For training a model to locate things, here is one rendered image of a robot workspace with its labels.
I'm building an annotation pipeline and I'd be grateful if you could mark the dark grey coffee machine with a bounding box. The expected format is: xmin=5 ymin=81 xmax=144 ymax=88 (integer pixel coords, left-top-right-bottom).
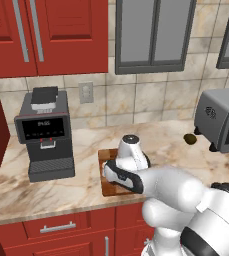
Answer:
xmin=13 ymin=86 xmax=76 ymax=183

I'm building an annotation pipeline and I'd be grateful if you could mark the brown wooden cutting board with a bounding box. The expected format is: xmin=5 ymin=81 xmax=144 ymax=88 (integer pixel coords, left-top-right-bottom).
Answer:
xmin=97 ymin=147 xmax=151 ymax=198

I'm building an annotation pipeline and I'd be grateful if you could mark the dark green avocado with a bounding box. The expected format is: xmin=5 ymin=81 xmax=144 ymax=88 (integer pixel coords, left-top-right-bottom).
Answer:
xmin=183 ymin=133 xmax=197 ymax=146

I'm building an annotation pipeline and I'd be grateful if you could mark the red drawer front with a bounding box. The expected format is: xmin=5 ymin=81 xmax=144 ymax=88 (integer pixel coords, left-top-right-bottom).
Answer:
xmin=114 ymin=201 xmax=148 ymax=231
xmin=22 ymin=207 xmax=117 ymax=240

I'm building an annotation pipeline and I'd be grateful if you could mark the grey drawer handle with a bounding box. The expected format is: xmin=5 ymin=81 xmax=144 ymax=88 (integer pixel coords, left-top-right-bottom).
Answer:
xmin=39 ymin=221 xmax=77 ymax=235

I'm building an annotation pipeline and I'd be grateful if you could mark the red lower cupboard door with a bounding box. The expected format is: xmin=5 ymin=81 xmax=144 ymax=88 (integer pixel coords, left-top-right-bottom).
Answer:
xmin=114 ymin=225 xmax=156 ymax=256
xmin=3 ymin=229 xmax=117 ymax=256

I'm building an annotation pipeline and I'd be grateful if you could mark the grey wall outlet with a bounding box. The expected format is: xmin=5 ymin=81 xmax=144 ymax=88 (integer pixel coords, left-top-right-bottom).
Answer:
xmin=78 ymin=81 xmax=95 ymax=105

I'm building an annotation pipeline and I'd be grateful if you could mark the grey cupboard door handle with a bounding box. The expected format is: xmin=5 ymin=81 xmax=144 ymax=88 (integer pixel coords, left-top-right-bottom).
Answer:
xmin=12 ymin=0 xmax=31 ymax=64
xmin=29 ymin=0 xmax=45 ymax=63

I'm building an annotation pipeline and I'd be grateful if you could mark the grey toaster oven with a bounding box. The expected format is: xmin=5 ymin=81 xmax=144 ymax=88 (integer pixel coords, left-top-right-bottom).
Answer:
xmin=193 ymin=87 xmax=229 ymax=154

